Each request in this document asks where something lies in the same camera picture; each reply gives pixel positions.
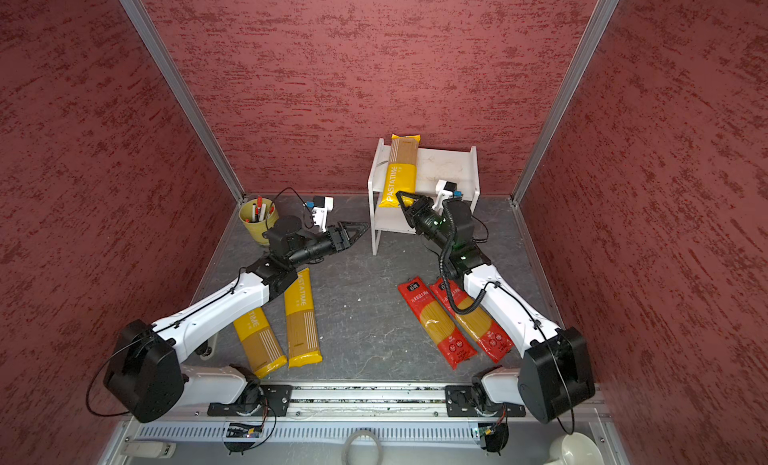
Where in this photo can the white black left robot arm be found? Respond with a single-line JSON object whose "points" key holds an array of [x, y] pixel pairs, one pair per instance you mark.
{"points": [[147, 372]]}

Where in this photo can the white remote box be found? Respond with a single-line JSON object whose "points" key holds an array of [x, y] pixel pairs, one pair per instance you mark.
{"points": [[149, 449]]}

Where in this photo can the white two-tier shelf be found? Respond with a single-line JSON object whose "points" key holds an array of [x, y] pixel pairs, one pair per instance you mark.
{"points": [[433, 165]]}

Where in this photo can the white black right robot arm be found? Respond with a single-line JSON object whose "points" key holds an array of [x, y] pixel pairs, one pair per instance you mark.
{"points": [[556, 373]]}

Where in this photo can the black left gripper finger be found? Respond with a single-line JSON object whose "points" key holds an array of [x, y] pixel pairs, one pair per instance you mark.
{"points": [[353, 229], [342, 241]]}

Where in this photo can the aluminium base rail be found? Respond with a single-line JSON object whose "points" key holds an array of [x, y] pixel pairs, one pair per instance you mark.
{"points": [[313, 412]]}

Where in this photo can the red pasta bag left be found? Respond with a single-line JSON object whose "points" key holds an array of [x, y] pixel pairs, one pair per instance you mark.
{"points": [[436, 322]]}

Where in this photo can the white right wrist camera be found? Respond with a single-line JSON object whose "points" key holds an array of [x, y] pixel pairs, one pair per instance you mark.
{"points": [[445, 190]]}

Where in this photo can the red pasta bag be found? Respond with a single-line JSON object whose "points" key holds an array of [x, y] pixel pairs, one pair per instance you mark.
{"points": [[436, 322], [479, 325]]}

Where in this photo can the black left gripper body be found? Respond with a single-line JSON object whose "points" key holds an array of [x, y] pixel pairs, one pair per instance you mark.
{"points": [[326, 245]]}

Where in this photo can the white round object corner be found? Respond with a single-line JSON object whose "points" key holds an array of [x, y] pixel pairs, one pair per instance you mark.
{"points": [[574, 449]]}

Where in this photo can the yellow chopstick holder cup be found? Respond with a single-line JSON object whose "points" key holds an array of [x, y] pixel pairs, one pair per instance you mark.
{"points": [[258, 229]]}

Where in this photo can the red pasta bag middle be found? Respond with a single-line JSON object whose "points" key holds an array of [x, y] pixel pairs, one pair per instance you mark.
{"points": [[479, 325]]}

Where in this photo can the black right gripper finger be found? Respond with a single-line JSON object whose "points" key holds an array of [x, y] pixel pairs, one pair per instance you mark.
{"points": [[406, 199], [413, 213]]}

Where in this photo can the yellow pasta bag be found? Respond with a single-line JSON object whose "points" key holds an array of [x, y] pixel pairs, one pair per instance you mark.
{"points": [[259, 343], [401, 171], [301, 327]]}

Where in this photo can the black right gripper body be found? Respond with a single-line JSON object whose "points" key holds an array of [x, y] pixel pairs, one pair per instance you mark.
{"points": [[430, 221]]}

